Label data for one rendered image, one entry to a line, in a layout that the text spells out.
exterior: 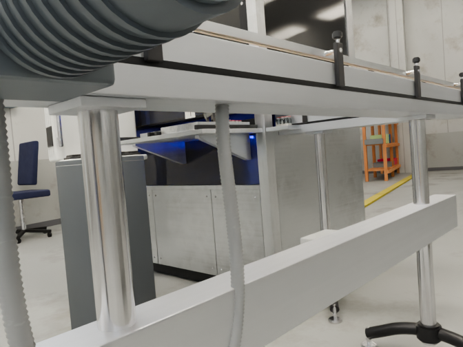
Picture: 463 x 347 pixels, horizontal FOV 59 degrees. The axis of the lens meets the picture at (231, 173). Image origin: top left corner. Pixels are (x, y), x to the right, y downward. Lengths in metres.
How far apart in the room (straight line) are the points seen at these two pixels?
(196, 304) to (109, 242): 0.17
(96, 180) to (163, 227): 2.15
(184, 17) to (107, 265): 0.39
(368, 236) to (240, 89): 0.55
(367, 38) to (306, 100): 10.86
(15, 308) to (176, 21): 0.33
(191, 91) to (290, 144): 1.62
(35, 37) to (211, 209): 2.06
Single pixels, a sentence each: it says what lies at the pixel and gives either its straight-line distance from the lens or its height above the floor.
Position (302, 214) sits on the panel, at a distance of 2.26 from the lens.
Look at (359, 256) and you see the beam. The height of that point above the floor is 0.50.
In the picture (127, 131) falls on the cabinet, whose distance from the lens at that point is 2.67.
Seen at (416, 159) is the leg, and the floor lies 0.70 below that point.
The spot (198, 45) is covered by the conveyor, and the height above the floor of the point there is 0.92.
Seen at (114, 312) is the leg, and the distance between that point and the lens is 0.57.
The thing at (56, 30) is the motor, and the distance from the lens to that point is 0.28.
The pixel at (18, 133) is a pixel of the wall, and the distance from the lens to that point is 5.89.
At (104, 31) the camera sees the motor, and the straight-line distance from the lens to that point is 0.25.
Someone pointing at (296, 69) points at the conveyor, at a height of 0.91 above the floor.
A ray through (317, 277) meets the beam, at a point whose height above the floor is 0.50.
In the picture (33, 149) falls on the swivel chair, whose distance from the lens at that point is 5.22.
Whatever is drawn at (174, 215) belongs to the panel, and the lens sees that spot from 2.57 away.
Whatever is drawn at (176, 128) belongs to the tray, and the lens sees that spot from 1.89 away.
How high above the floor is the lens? 0.76
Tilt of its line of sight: 3 degrees down
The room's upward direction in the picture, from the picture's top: 4 degrees counter-clockwise
